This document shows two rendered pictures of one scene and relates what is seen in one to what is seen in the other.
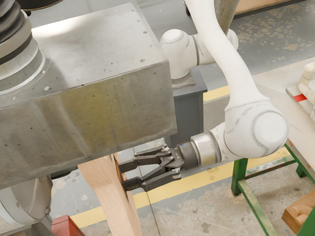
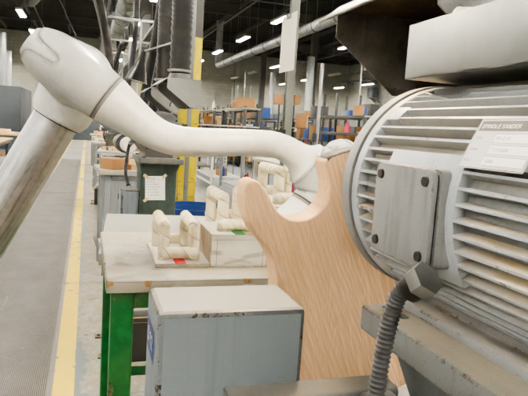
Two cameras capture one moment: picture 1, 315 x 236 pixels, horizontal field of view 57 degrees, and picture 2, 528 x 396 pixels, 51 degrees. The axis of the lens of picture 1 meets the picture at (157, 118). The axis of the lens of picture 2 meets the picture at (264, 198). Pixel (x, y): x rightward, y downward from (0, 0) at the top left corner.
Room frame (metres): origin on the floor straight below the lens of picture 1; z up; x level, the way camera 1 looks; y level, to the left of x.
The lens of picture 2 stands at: (0.72, 0.97, 1.31)
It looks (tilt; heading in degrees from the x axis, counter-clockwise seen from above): 7 degrees down; 261
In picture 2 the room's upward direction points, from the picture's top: 4 degrees clockwise
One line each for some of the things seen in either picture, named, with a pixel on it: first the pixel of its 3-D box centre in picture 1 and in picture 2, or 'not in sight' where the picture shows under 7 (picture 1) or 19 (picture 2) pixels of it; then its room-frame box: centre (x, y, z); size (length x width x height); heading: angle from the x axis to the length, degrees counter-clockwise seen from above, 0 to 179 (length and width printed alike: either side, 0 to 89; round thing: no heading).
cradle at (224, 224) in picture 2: not in sight; (236, 224); (0.55, -0.57, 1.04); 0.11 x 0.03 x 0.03; 9
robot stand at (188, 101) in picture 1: (180, 120); not in sight; (1.22, -0.14, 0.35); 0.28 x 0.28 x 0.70; 1
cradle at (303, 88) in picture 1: (307, 92); (178, 252); (0.71, -0.55, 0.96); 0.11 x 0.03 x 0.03; 9
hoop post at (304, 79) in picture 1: (305, 78); (163, 242); (0.75, -0.55, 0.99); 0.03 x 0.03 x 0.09
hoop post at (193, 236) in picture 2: not in sight; (193, 242); (0.67, -0.56, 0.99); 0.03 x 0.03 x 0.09
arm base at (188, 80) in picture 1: (172, 74); not in sight; (1.22, -0.12, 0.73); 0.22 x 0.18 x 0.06; 91
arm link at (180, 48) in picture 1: (176, 52); not in sight; (1.22, -0.15, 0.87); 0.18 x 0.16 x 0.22; 92
